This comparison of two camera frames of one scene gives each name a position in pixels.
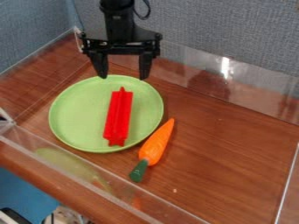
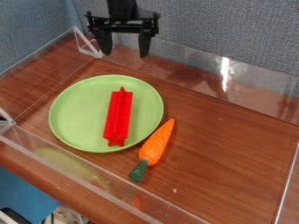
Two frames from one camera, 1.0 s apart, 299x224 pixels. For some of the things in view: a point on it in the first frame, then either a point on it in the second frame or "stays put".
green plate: x=77 y=112 stays put
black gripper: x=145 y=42 -> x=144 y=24
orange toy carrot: x=151 y=148 stays put
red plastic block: x=117 y=119 stays put
